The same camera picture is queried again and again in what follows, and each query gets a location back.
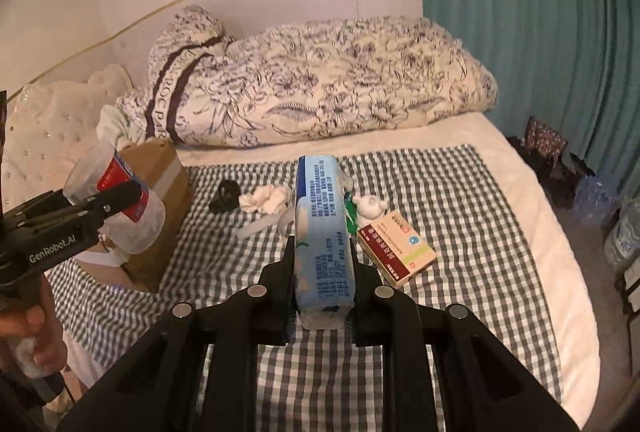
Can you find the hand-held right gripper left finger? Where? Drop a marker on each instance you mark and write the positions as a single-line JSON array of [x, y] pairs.
[[277, 302]]

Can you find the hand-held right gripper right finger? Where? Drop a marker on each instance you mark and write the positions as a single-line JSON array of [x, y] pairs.
[[367, 307]]

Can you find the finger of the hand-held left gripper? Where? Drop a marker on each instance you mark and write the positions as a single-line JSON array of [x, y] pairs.
[[115, 199]]

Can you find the clear plastic bottle red label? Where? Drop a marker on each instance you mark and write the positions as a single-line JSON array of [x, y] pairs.
[[137, 229]]

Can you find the brown cardboard box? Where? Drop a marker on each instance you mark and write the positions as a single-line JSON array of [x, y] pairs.
[[160, 192]]

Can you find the cream medicine box red stripe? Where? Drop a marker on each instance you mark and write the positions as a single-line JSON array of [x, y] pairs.
[[395, 247]]

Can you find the blue tissue pack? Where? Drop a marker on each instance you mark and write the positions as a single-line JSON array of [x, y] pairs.
[[320, 237]]

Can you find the translucent plastic tube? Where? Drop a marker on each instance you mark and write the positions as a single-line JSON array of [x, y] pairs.
[[260, 226]]

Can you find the white toy figure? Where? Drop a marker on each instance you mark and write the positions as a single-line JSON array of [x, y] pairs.
[[370, 207]]

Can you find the small black object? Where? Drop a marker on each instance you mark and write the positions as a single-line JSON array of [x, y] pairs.
[[224, 198]]

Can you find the person's left hand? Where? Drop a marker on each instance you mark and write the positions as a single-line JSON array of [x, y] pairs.
[[50, 337]]

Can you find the light green cloth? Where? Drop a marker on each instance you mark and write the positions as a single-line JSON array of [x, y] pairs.
[[117, 124]]

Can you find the green packet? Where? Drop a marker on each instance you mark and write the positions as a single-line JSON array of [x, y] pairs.
[[352, 217]]

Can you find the cream tufted headboard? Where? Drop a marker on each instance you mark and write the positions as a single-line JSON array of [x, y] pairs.
[[45, 137]]

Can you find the crumpled white tissue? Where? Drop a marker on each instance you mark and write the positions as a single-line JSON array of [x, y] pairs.
[[265, 199]]

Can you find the grey checkered blanket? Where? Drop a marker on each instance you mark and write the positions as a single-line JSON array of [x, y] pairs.
[[475, 222]]

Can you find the bed with cream sheet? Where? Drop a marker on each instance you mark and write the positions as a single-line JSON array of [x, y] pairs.
[[530, 192]]

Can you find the floral duvet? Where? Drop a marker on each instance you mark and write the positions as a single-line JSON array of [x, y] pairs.
[[325, 82]]

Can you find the dark bag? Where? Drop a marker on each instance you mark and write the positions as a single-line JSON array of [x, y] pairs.
[[560, 182]]

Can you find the patterned gift bag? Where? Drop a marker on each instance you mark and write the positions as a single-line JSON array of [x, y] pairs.
[[545, 139]]

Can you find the pack of water bottles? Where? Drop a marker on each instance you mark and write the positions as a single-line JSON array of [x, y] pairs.
[[595, 199]]

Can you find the teal curtain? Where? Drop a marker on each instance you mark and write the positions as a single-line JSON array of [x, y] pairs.
[[515, 12]]

